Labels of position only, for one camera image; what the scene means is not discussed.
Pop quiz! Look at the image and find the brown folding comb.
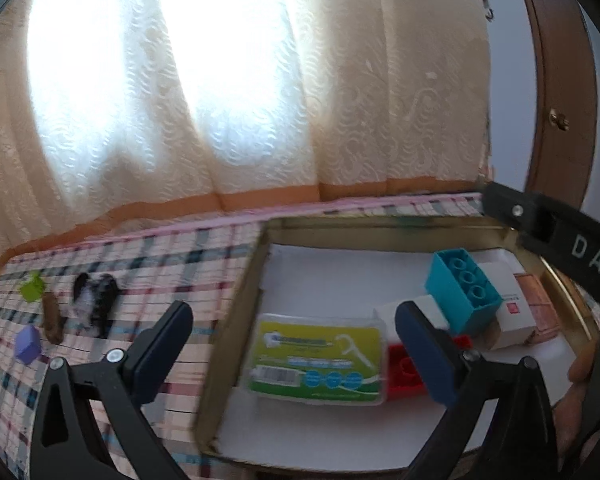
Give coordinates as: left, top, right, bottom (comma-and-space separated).
41, 290, 64, 344

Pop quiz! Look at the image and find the blue toy brick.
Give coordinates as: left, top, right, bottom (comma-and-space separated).
425, 248, 503, 337

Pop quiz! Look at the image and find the red toy brick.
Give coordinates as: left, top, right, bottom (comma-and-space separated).
387, 334, 472, 405

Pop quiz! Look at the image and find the green toy cube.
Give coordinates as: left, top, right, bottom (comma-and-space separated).
19, 272, 46, 304

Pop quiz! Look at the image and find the dental floss pick pack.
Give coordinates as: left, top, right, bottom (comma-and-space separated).
240, 314, 388, 406

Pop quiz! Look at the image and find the person hand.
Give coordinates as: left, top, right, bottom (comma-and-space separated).
553, 340, 598, 472

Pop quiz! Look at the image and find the brown wooden door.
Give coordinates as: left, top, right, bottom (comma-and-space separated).
524, 0, 597, 208

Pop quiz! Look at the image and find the copper embossed box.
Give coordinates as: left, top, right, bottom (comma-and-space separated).
515, 273, 560, 346

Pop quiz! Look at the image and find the white small box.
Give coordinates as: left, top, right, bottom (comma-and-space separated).
477, 262, 536, 350

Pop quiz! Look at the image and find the purple toy cube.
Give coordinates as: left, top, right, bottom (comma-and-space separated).
15, 324, 42, 365

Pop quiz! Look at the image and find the brass door knob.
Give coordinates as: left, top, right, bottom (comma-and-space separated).
548, 108, 570, 131

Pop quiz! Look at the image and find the plaid bed sheet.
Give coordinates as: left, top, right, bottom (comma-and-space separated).
0, 192, 487, 480

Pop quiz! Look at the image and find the gold tin tray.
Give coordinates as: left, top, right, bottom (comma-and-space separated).
193, 217, 597, 474

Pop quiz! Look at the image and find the cream lace curtain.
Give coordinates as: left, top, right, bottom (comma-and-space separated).
0, 0, 490, 260

